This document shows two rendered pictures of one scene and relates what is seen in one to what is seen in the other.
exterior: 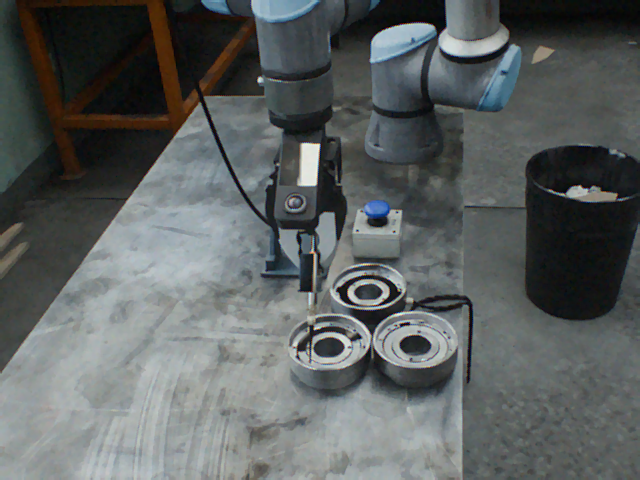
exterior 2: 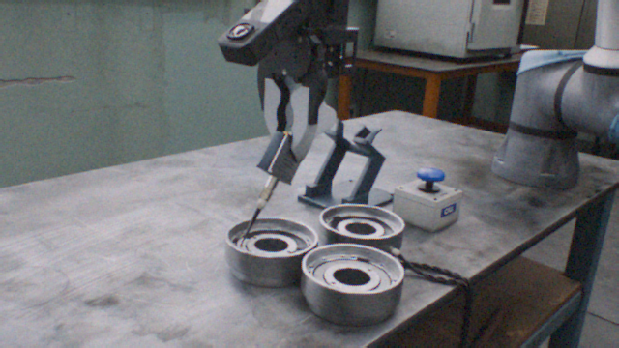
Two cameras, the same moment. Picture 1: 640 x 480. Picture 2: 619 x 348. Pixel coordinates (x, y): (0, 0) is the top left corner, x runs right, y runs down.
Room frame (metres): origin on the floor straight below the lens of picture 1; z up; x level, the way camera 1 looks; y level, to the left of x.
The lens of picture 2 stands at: (0.21, -0.33, 1.12)
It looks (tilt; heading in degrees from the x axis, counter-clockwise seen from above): 18 degrees down; 30
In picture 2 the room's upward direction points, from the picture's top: 4 degrees clockwise
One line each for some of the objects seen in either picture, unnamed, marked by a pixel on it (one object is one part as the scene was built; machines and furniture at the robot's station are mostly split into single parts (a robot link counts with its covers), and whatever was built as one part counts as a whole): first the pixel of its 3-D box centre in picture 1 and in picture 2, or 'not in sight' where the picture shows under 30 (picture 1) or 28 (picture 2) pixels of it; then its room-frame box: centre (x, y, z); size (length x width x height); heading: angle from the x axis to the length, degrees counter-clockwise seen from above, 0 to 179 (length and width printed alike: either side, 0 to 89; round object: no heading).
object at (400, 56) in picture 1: (406, 64); (554, 86); (1.30, -0.18, 0.97); 0.13 x 0.12 x 0.14; 57
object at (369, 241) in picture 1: (378, 230); (428, 202); (0.97, -0.09, 0.82); 0.08 x 0.07 x 0.05; 168
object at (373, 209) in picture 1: (377, 218); (428, 186); (0.96, -0.09, 0.85); 0.04 x 0.04 x 0.05
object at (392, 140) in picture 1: (403, 122); (539, 149); (1.30, -0.17, 0.85); 0.15 x 0.15 x 0.10
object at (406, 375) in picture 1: (415, 350); (351, 283); (0.69, -0.10, 0.82); 0.10 x 0.10 x 0.04
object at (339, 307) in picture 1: (368, 296); (360, 235); (0.81, -0.06, 0.82); 0.10 x 0.10 x 0.04
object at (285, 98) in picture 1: (295, 88); not in sight; (0.76, 0.02, 1.15); 0.08 x 0.08 x 0.05
